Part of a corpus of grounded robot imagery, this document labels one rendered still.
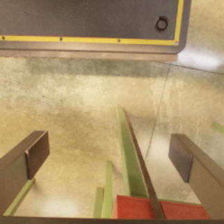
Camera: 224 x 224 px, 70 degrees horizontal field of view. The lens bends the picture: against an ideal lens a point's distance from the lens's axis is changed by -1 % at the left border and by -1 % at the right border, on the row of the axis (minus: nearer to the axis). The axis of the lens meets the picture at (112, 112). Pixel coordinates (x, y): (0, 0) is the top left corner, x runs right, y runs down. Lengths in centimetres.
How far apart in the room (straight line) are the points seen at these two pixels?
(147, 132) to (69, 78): 49
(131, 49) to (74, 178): 79
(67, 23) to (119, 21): 14
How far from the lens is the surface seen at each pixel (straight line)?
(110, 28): 49
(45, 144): 17
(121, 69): 80
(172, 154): 17
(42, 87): 88
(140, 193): 29
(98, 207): 95
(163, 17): 52
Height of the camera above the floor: 80
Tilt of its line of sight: 75 degrees down
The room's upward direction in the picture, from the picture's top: 179 degrees clockwise
